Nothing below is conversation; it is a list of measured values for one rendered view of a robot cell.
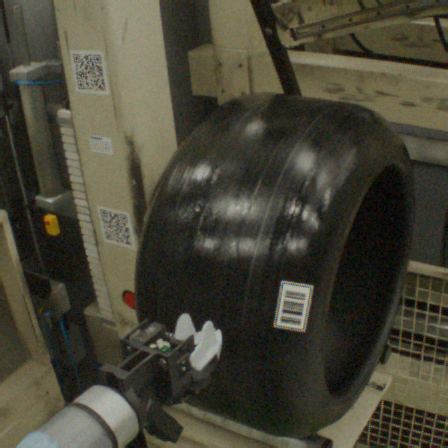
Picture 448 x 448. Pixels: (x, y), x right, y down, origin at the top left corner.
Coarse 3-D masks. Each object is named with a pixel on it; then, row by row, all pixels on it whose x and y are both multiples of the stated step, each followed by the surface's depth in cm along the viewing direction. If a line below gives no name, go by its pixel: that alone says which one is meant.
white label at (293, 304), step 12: (288, 288) 86; (300, 288) 86; (288, 300) 86; (300, 300) 86; (276, 312) 87; (288, 312) 86; (300, 312) 86; (276, 324) 87; (288, 324) 87; (300, 324) 86
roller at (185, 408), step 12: (180, 408) 125; (192, 408) 123; (216, 420) 121; (240, 432) 119; (252, 432) 117; (264, 432) 116; (276, 444) 115; (288, 444) 113; (300, 444) 112; (312, 444) 111; (324, 444) 111
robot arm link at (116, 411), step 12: (84, 396) 71; (96, 396) 71; (108, 396) 71; (120, 396) 72; (96, 408) 69; (108, 408) 70; (120, 408) 71; (132, 408) 72; (108, 420) 69; (120, 420) 70; (132, 420) 71; (120, 432) 70; (132, 432) 71; (120, 444) 70
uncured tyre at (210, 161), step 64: (256, 128) 97; (320, 128) 94; (384, 128) 103; (192, 192) 94; (256, 192) 90; (320, 192) 89; (384, 192) 129; (192, 256) 92; (256, 256) 87; (320, 256) 88; (384, 256) 133; (192, 320) 93; (256, 320) 88; (320, 320) 90; (384, 320) 124; (256, 384) 91; (320, 384) 96
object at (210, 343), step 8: (208, 328) 85; (208, 336) 85; (216, 336) 89; (200, 344) 84; (208, 344) 86; (216, 344) 87; (200, 352) 84; (208, 352) 86; (216, 352) 86; (192, 360) 83; (200, 360) 85; (208, 360) 85; (192, 368) 83; (200, 368) 83
